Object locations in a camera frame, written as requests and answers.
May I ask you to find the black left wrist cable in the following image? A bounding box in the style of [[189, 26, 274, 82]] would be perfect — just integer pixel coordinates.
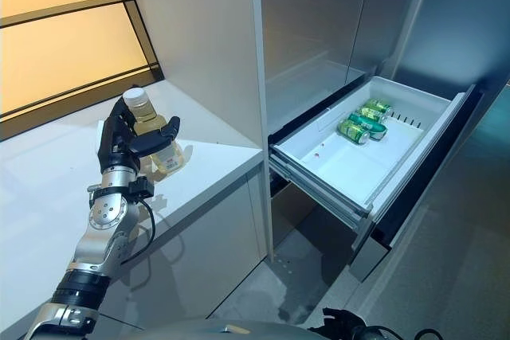
[[119, 195, 157, 265]]

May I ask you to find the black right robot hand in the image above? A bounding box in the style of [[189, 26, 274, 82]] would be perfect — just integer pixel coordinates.
[[314, 307, 370, 340]]

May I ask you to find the stainless steel fridge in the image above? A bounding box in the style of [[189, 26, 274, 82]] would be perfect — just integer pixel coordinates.
[[254, 0, 510, 285]]

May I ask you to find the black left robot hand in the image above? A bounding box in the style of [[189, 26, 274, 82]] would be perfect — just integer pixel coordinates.
[[97, 96, 182, 169]]

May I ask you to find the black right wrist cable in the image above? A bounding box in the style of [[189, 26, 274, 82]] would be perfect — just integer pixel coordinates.
[[412, 327, 441, 340]]

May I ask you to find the steel low fridge drawer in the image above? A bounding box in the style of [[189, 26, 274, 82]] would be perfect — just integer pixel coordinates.
[[348, 232, 394, 283]]

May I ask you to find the green drink can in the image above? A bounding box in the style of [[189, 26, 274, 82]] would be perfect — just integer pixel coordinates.
[[348, 112, 388, 140], [337, 118, 371, 145], [360, 97, 394, 123]]

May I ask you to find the white tall cabinet panel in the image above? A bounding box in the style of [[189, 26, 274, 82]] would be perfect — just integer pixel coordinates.
[[119, 0, 276, 261]]

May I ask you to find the white open fridge drawer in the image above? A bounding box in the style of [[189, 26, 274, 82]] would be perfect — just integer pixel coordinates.
[[269, 75, 486, 248]]

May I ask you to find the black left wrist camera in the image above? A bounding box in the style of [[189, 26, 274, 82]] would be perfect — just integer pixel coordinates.
[[126, 175, 155, 198]]

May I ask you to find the clear bottle with yellow drink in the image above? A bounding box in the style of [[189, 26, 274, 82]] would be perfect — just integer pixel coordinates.
[[122, 88, 188, 177]]

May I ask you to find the orange lit window, dark frame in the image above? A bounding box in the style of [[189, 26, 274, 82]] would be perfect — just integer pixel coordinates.
[[0, 0, 164, 120]]

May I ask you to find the grey robot body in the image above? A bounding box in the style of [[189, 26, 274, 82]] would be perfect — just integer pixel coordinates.
[[119, 315, 332, 340]]

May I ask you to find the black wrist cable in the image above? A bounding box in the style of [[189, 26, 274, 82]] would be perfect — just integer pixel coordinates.
[[412, 327, 441, 340], [119, 195, 157, 265]]

